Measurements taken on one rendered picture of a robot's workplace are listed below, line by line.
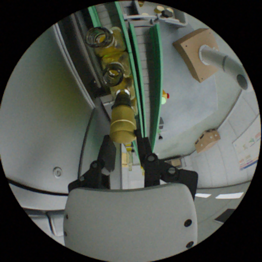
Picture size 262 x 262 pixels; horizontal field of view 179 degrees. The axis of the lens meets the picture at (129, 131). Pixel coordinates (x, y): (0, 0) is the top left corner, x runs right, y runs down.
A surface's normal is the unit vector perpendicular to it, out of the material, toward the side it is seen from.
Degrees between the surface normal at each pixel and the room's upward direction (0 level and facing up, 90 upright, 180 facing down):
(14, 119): 91
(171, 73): 0
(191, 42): 0
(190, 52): 0
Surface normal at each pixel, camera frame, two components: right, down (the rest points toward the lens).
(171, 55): 0.05, 0.82
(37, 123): 0.98, -0.15
